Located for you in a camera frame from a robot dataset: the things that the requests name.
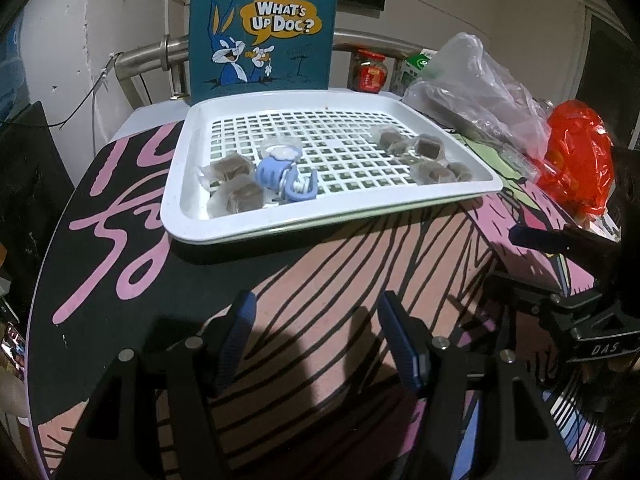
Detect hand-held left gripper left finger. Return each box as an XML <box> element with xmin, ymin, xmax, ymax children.
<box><xmin>52</xmin><ymin>290</ymin><xmax>258</xmax><ymax>480</ymax></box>

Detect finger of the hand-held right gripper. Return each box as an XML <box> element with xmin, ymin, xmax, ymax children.
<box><xmin>509</xmin><ymin>224</ymin><xmax>621</xmax><ymax>258</ymax></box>
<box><xmin>482</xmin><ymin>270</ymin><xmax>568</xmax><ymax>321</ymax></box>

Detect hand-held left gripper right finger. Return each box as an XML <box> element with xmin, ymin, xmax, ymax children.
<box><xmin>377</xmin><ymin>290</ymin><xmax>573</xmax><ymax>480</ymax></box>

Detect clear packet brown contents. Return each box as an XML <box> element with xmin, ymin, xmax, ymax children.
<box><xmin>207</xmin><ymin>175</ymin><xmax>266</xmax><ymax>218</ymax></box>
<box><xmin>370</xmin><ymin>125</ymin><xmax>408</xmax><ymax>153</ymax></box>
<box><xmin>412</xmin><ymin>132</ymin><xmax>446</xmax><ymax>161</ymax></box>
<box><xmin>410</xmin><ymin>160</ymin><xmax>453</xmax><ymax>186</ymax></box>
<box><xmin>197</xmin><ymin>155</ymin><xmax>253</xmax><ymax>188</ymax></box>

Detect white perforated tray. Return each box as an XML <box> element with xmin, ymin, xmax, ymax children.
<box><xmin>161</xmin><ymin>89</ymin><xmax>503</xmax><ymax>247</ymax></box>

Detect red plastic bag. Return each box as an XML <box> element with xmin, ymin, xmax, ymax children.
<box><xmin>532</xmin><ymin>100</ymin><xmax>616</xmax><ymax>221</ymax></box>

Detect cartoon printed table cloth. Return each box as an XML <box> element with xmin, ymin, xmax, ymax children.
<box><xmin>27</xmin><ymin>120</ymin><xmax>626</xmax><ymax>480</ymax></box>

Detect clear plastic bag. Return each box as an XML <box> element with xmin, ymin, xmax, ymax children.
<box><xmin>402</xmin><ymin>32</ymin><xmax>553</xmax><ymax>161</ymax></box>

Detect green white carton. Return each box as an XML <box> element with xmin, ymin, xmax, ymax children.
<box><xmin>397</xmin><ymin>49</ymin><xmax>438</xmax><ymax>96</ymax></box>

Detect red sauce jar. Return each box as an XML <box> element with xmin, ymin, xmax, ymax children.
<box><xmin>350</xmin><ymin>49</ymin><xmax>390</xmax><ymax>93</ymax></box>

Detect black cabinet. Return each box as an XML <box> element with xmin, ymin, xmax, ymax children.
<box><xmin>0</xmin><ymin>101</ymin><xmax>76</xmax><ymax>321</ymax></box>

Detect blue water jug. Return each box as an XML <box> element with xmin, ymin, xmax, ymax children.
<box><xmin>0</xmin><ymin>10</ymin><xmax>31</xmax><ymax>126</ymax></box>

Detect metal rail pipe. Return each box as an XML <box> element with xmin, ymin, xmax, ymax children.
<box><xmin>115</xmin><ymin>30</ymin><xmax>426</xmax><ymax>106</ymax></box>

